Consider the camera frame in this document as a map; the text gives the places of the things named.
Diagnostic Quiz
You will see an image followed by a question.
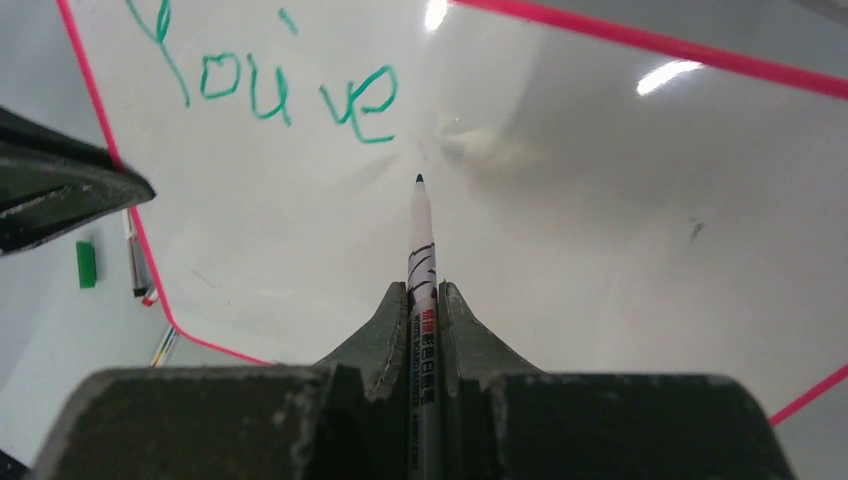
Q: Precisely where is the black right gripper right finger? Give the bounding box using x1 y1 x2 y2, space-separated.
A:
439 282 794 479

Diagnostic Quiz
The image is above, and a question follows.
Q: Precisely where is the pink-framed whiteboard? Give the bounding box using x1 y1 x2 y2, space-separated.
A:
59 1 847 421

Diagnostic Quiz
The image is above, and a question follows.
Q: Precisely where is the green marker cap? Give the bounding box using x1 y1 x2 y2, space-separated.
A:
75 241 98 289

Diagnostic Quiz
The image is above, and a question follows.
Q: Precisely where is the black-capped whiteboard marker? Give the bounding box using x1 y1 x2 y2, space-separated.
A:
123 209 150 298

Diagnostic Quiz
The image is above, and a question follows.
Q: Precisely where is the red-capped whiteboard marker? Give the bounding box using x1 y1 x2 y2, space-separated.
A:
141 286 159 307

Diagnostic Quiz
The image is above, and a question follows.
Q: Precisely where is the blue-capped whiteboard marker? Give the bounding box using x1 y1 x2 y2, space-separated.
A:
149 326 179 368

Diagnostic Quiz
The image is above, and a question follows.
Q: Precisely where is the green whiteboard marker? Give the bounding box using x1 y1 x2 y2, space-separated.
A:
406 174 442 479

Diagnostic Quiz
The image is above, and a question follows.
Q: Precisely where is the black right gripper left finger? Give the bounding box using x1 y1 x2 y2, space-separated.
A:
30 282 407 479

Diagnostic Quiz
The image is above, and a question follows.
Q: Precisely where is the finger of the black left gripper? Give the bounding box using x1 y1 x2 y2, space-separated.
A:
1 108 156 255

